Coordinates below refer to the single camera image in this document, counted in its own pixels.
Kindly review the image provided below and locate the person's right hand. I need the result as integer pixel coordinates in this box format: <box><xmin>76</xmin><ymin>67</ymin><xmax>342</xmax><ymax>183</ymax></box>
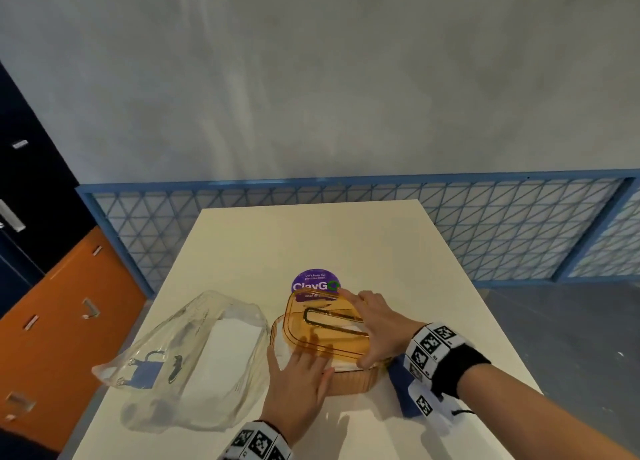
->
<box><xmin>341</xmin><ymin>289</ymin><xmax>426</xmax><ymax>371</ymax></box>

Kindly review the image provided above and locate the person's left hand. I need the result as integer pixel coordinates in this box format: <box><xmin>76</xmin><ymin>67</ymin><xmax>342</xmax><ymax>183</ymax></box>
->
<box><xmin>259</xmin><ymin>344</ymin><xmax>335</xmax><ymax>445</ymax></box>

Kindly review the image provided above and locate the orange transparent tissue box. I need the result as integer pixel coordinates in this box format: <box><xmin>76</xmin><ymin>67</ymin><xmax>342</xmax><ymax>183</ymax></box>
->
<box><xmin>269</xmin><ymin>314</ymin><xmax>392</xmax><ymax>397</ymax></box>

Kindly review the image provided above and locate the orange slotted lid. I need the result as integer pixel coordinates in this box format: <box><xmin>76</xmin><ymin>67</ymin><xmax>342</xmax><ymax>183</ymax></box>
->
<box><xmin>282</xmin><ymin>287</ymin><xmax>385</xmax><ymax>363</ymax></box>

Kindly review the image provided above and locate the blue cleaning cloth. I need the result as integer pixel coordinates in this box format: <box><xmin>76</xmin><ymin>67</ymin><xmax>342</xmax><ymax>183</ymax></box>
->
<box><xmin>387</xmin><ymin>354</ymin><xmax>423</xmax><ymax>418</ymax></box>

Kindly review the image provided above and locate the cat print tissue pack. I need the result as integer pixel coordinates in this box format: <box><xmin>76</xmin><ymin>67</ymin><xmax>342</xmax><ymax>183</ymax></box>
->
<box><xmin>91</xmin><ymin>289</ymin><xmax>271</xmax><ymax>433</ymax></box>

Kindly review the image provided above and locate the person's right forearm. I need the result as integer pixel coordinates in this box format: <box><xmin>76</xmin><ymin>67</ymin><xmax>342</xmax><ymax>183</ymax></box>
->
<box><xmin>457</xmin><ymin>364</ymin><xmax>639</xmax><ymax>460</ymax></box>

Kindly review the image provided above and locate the round purple sticker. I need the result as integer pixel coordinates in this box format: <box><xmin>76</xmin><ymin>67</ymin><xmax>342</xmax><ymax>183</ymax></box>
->
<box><xmin>291</xmin><ymin>268</ymin><xmax>342</xmax><ymax>303</ymax></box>

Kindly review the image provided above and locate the orange locker cabinet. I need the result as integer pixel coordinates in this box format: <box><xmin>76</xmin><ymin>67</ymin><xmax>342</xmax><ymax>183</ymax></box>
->
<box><xmin>0</xmin><ymin>226</ymin><xmax>147</xmax><ymax>453</ymax></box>

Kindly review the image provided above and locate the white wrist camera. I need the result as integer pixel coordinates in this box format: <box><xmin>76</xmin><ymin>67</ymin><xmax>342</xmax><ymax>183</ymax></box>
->
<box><xmin>407</xmin><ymin>378</ymin><xmax>459</xmax><ymax>431</ymax></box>

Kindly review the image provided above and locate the silver bar locker handle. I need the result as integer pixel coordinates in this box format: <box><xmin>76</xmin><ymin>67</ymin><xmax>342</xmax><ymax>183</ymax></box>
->
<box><xmin>0</xmin><ymin>200</ymin><xmax>26</xmax><ymax>233</ymax></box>

